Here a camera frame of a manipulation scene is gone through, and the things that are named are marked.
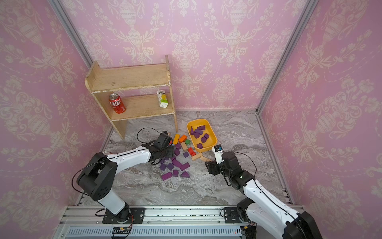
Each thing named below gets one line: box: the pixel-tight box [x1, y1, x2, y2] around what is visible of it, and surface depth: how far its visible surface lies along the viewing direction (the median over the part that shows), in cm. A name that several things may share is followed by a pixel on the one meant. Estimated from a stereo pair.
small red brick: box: [188, 146, 197, 157], surface depth 99 cm
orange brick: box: [178, 134, 188, 143], surface depth 105 cm
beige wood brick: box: [180, 141, 188, 152], surface depth 100 cm
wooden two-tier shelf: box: [84, 54, 179, 140], surface depth 83 cm
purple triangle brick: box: [180, 170, 191, 178], surface depth 88 cm
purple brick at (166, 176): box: [161, 171, 173, 181], surface depth 89 cm
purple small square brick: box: [172, 169, 179, 177], surface depth 89 cm
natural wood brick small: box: [191, 152, 203, 161], surface depth 96 cm
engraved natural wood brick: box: [199, 155, 213, 162], surface depth 96 cm
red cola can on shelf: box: [108, 93, 126, 114], surface depth 85 cm
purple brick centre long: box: [172, 158, 183, 168], surface depth 94 cm
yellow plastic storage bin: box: [187, 118, 218, 153], surface depth 107 cm
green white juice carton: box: [156, 89, 169, 109], surface depth 94 cm
